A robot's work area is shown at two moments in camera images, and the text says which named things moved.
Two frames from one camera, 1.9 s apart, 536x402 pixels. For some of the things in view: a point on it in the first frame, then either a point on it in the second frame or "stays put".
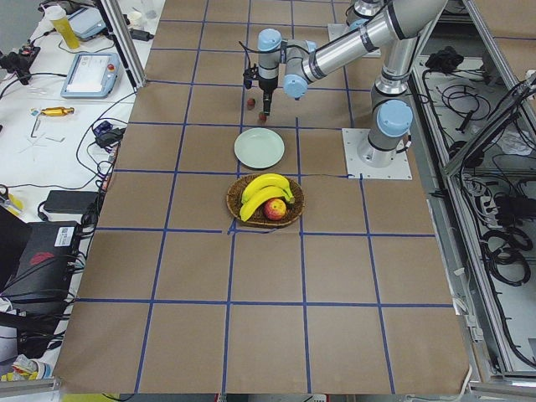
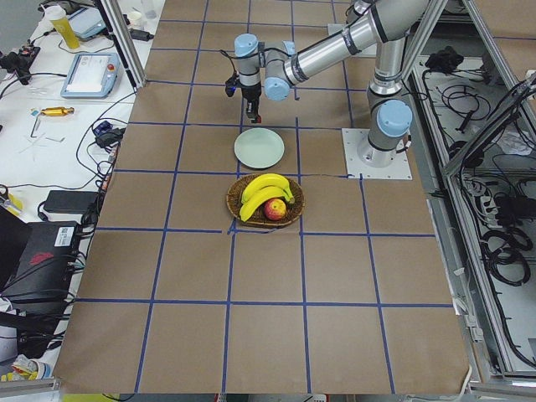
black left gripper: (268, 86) → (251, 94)
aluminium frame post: (126, 41) stays put
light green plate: (259, 148) stays put
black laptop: (38, 260) stays put
